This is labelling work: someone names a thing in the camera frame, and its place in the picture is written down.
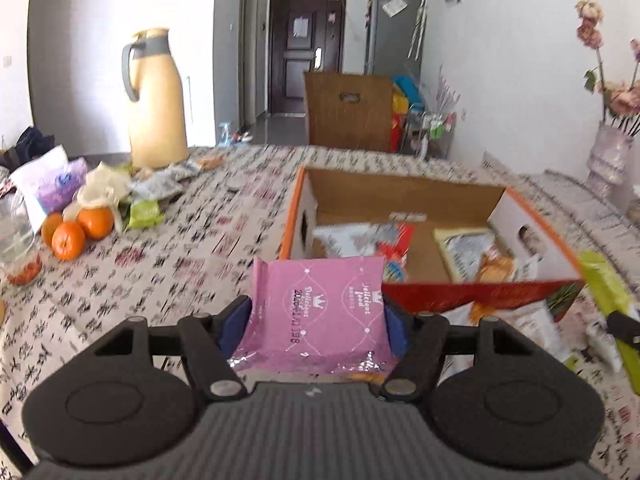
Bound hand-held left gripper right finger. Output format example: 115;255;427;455
380;307;547;403

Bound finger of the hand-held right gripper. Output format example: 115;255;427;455
606;310;640;347

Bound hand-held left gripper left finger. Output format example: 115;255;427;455
92;297;256;402

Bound red cardboard box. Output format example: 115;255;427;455
278;163;586;322

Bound pink snack packet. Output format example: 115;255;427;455
227;255;402;379

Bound pale yellow large snack packet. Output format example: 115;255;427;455
432;227;501;283

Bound small white printed snack packet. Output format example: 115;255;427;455
584;320;624;377

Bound pastry print snack packet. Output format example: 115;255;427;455
476;249;517;284

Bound small green snack packet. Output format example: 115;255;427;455
124;198;165;231

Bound grey snack packets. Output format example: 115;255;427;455
130;162;201;201

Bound pink ribbed vase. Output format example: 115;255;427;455
585;120;634;196

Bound mandarin orange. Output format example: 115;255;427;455
40;212;65;246
76;206;115;241
51;221;87;261

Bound cream plastic bag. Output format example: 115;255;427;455
62;161;132;234

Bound red gift box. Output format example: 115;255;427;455
389;112;409;154

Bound brown chair back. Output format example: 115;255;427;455
303;71;394;152

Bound yellow thermos jug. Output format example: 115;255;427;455
121;27;190;170

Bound glass of water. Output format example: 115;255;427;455
0;187;44;287

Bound dried pink roses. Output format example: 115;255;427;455
574;0;640;137

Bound blue bag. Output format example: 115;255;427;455
392;75;426;111

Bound pale purple feather decoration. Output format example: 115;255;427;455
432;64;461;114

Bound dark brown door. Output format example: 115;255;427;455
269;0;347;116

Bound black bag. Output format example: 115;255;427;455
0;126;56;169

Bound grey refrigerator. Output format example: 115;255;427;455
366;0;426;79

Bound white umbrellas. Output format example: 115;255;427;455
407;0;430;60

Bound wire rack with bottles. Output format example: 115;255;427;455
407;109;456;159

